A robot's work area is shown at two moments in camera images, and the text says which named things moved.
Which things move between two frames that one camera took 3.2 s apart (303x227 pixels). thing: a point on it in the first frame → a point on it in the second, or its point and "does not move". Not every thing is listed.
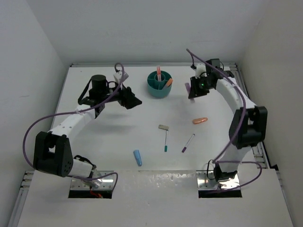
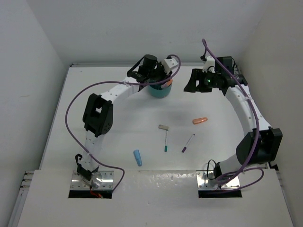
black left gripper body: x=107 y=92 → x=158 y=74
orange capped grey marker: x=168 y=83 does not move
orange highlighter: x=200 y=120 does not move
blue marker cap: x=138 y=157 does not move
